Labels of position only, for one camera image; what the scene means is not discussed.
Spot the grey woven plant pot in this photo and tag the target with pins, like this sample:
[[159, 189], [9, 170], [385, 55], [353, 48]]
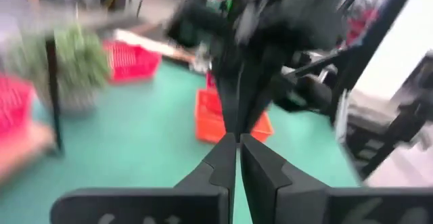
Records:
[[76, 102]]

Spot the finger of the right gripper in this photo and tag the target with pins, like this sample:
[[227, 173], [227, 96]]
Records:
[[231, 95], [255, 92]]

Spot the green artificial plant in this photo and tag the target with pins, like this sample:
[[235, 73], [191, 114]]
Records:
[[81, 61]]

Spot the orange plastic basket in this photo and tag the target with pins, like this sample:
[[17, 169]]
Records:
[[209, 122]]

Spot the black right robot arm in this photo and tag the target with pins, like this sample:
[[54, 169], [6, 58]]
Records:
[[199, 21]]

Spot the red plastic basket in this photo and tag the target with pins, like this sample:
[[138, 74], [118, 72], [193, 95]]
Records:
[[13, 105], [135, 63], [210, 81]]

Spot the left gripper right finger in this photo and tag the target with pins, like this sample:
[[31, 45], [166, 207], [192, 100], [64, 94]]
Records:
[[321, 207]]

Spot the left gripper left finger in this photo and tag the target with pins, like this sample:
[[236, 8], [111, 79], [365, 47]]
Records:
[[152, 207]]

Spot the black table frame post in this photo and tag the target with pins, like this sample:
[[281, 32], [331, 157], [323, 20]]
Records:
[[385, 24]]

